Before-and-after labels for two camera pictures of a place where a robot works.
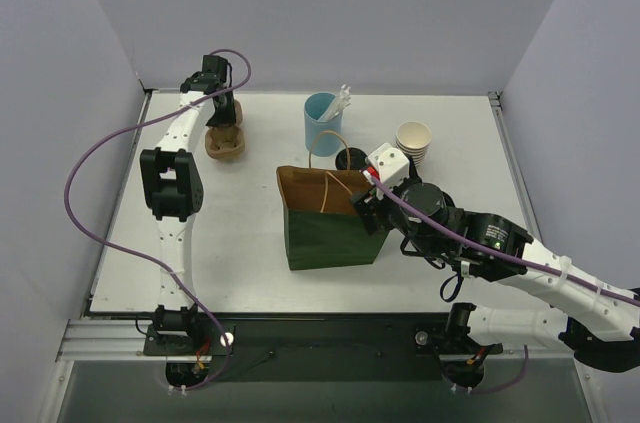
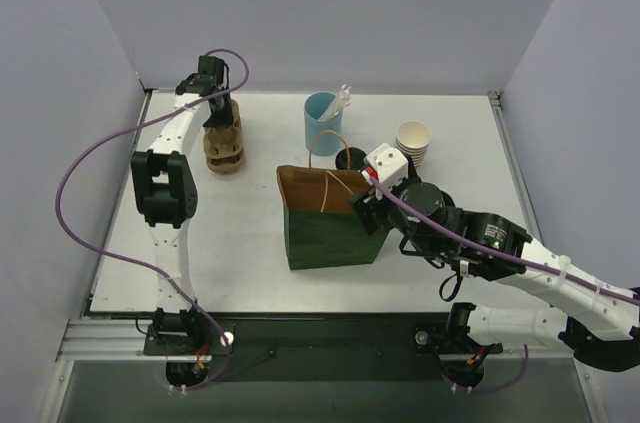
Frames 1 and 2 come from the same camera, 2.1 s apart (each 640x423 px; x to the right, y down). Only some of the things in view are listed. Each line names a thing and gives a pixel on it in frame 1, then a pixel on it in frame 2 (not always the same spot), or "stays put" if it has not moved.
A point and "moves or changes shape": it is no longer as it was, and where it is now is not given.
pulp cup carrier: [227, 140] moves or changes shape
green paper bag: [323, 226] stays put
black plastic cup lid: [357, 159] stays put
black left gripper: [223, 113] stays put
